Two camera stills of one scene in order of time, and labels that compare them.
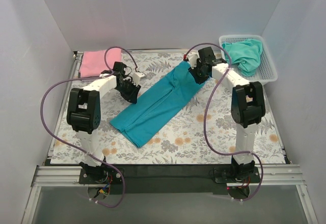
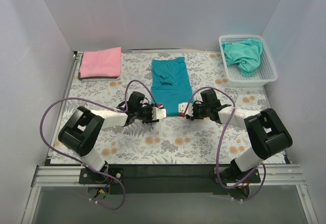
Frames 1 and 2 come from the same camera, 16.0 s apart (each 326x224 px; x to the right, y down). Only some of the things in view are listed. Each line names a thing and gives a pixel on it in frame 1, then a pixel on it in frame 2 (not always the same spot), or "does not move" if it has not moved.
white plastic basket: x=266 y=72 does not move
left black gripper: x=128 y=88 -> x=150 y=114
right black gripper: x=199 y=72 -> x=194 y=111
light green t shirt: x=245 y=54 does not move
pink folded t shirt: x=93 y=63 does not move
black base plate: x=169 y=179 does not move
